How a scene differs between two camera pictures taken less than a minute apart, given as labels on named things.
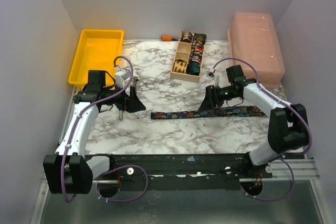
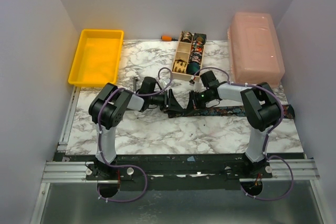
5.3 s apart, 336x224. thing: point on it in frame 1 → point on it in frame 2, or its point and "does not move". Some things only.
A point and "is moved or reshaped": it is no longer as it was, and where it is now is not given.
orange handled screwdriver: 167,38 does not move
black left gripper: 132,103 → 170,105
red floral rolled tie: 197,46 does not move
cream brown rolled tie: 186,36 does not move
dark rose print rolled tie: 196,56 does not move
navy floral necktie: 249,111 is moved or reshaped
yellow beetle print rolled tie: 180,66 does not move
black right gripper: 212,98 → 192,100
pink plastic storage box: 254,39 does not move
